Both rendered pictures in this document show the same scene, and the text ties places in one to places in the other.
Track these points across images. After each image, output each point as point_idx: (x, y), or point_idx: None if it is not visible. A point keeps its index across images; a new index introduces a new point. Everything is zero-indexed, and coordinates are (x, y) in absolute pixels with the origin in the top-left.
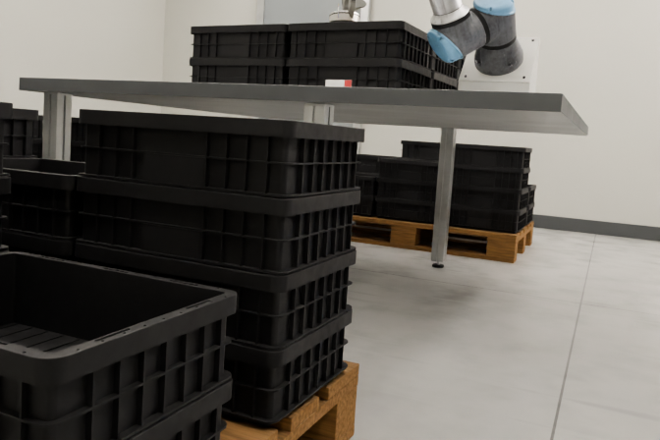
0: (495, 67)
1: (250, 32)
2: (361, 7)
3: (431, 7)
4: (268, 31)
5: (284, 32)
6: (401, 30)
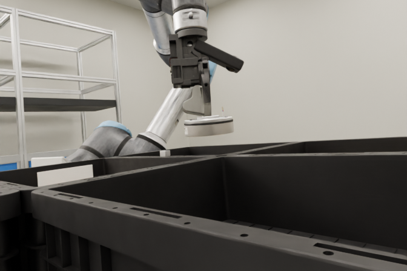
0: None
1: (364, 150)
2: (190, 114)
3: (169, 137)
4: (330, 150)
5: (305, 152)
6: (188, 155)
